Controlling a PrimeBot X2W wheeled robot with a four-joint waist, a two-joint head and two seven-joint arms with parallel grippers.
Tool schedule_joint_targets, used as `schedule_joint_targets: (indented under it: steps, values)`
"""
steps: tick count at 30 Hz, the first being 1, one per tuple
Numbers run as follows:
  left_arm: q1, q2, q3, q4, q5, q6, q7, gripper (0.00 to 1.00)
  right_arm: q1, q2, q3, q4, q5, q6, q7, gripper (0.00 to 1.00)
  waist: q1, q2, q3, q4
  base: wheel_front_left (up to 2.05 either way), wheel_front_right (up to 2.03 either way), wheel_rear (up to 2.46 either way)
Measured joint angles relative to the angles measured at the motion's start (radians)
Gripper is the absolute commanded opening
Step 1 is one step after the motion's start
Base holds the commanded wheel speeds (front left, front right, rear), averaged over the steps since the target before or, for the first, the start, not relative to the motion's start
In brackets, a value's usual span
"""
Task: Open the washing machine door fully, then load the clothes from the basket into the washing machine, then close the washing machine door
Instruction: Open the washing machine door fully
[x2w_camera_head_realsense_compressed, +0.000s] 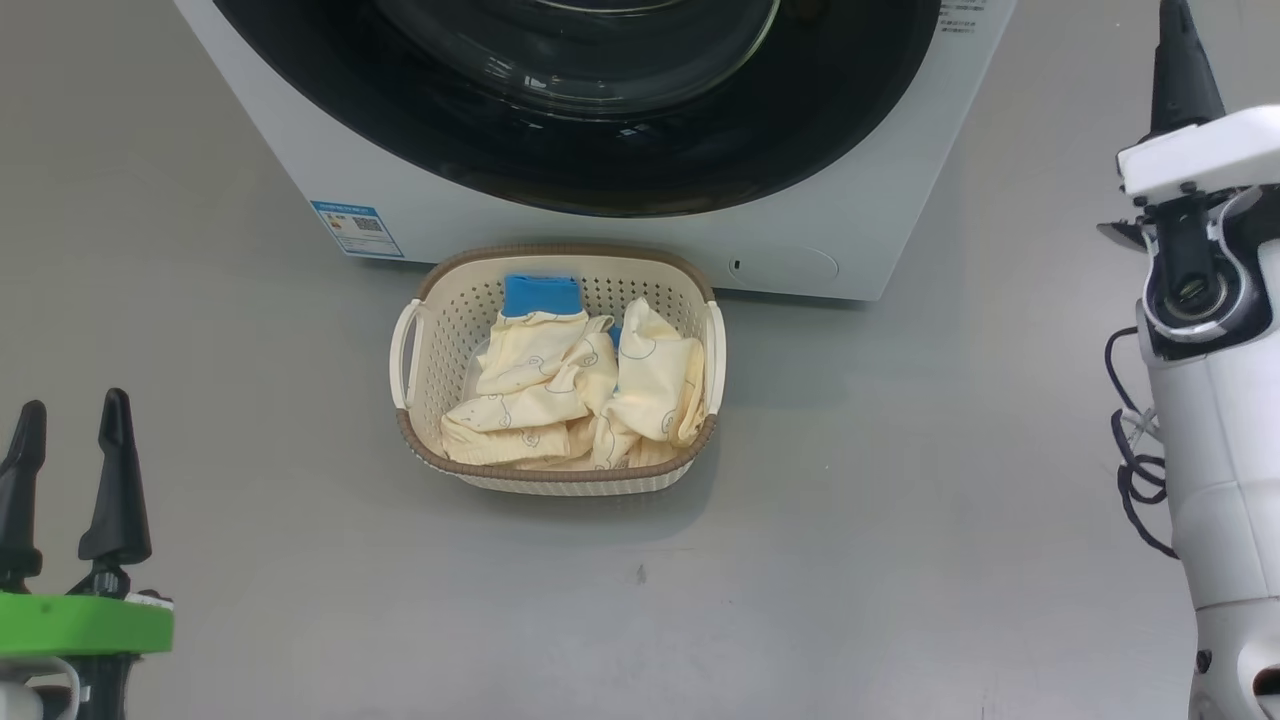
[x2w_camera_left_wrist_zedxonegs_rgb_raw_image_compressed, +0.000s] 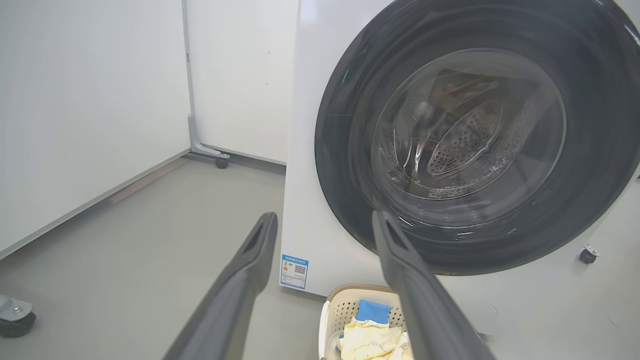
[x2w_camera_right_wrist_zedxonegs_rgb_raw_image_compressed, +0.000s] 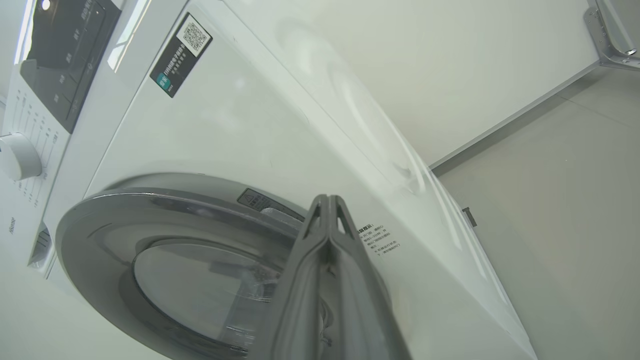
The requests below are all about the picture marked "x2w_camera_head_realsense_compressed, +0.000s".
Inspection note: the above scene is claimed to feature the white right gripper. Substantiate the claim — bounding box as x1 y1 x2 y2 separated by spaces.
1097 0 1280 256

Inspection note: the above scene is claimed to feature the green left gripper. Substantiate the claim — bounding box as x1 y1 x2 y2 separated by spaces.
0 388 174 720

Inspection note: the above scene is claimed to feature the cream garment with blue waistband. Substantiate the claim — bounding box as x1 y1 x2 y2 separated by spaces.
440 275 619 471

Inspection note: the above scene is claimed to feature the cream printed garment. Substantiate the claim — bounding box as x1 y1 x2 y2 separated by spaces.
590 297 707 469

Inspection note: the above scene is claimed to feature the dark glass washing machine door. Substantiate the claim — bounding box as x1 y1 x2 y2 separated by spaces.
212 0 943 219

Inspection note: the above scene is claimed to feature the grey text label on machine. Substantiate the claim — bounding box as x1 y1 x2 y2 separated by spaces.
938 0 989 37

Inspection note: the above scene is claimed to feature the cream perforated basket brown rim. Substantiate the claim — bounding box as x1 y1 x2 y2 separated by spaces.
390 244 726 497

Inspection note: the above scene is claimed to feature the white front-load washing machine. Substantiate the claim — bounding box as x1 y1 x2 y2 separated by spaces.
172 0 1019 302

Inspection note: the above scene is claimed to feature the black sleeved arm cable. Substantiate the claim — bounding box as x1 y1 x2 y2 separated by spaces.
1104 325 1181 559

